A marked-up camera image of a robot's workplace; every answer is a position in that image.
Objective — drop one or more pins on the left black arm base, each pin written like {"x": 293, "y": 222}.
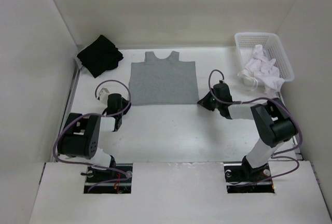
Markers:
{"x": 108, "y": 182}

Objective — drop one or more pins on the folded black tank top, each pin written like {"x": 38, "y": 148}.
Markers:
{"x": 100, "y": 56}

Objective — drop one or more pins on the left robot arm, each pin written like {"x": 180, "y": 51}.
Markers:
{"x": 78, "y": 142}

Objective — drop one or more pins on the white plastic basket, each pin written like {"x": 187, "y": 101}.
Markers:
{"x": 272, "y": 49}

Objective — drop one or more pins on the grey tank top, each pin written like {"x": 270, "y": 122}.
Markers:
{"x": 167, "y": 81}

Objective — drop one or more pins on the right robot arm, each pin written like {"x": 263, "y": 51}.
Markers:
{"x": 272, "y": 121}

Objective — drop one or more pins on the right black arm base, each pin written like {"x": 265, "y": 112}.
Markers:
{"x": 240, "y": 178}

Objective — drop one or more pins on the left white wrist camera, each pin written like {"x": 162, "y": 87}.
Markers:
{"x": 103, "y": 95}

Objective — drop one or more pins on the white tank top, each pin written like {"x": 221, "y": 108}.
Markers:
{"x": 260, "y": 69}

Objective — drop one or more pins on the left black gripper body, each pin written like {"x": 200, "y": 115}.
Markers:
{"x": 124, "y": 104}

